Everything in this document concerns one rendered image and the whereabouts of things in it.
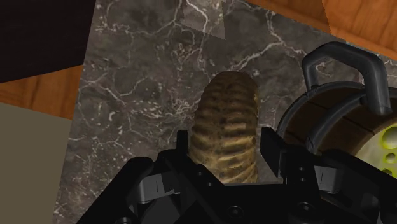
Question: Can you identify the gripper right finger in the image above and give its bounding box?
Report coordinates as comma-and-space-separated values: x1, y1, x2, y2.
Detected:
260, 127, 397, 224

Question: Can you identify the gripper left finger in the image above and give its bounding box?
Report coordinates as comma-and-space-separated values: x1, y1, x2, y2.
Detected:
76, 130, 226, 224

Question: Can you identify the tan ribbed bread loaf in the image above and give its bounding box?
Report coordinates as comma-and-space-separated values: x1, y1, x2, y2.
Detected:
188, 71, 260, 185

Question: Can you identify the wooden barrel mug, dark handle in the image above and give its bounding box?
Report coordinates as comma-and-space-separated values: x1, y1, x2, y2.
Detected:
275, 41, 397, 181

